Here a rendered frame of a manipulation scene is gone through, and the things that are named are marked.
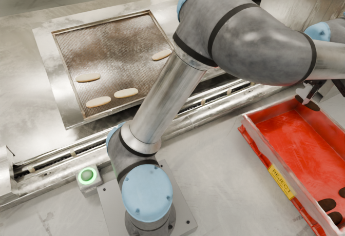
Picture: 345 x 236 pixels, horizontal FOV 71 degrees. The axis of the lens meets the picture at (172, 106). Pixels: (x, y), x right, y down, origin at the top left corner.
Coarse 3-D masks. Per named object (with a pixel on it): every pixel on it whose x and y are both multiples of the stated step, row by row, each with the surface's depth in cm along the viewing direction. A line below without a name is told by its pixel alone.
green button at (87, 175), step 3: (84, 171) 79; (87, 171) 79; (90, 171) 79; (81, 174) 78; (84, 174) 78; (87, 174) 78; (90, 174) 78; (93, 174) 79; (81, 177) 77; (84, 177) 77; (87, 177) 78; (90, 177) 78; (84, 180) 77; (87, 180) 77
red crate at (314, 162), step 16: (288, 112) 109; (240, 128) 101; (272, 128) 103; (288, 128) 103; (304, 128) 103; (272, 144) 98; (288, 144) 98; (304, 144) 98; (320, 144) 99; (288, 160) 93; (304, 160) 94; (320, 160) 94; (336, 160) 94; (304, 176) 89; (320, 176) 90; (336, 176) 90; (320, 192) 86; (336, 192) 86; (336, 208) 83
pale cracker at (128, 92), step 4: (132, 88) 103; (116, 92) 101; (120, 92) 101; (124, 92) 101; (128, 92) 101; (132, 92) 101; (136, 92) 102; (116, 96) 100; (120, 96) 100; (124, 96) 100
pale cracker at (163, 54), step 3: (162, 51) 115; (165, 51) 115; (168, 51) 116; (156, 54) 114; (159, 54) 114; (162, 54) 114; (165, 54) 114; (168, 54) 115; (153, 57) 113; (156, 57) 113; (159, 57) 113; (162, 57) 114
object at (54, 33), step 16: (128, 16) 125; (144, 16) 127; (64, 32) 115; (80, 32) 116; (144, 32) 121; (80, 48) 111; (144, 48) 116; (64, 64) 105; (80, 64) 107; (144, 64) 111; (96, 80) 104; (80, 96) 99; (96, 112) 96
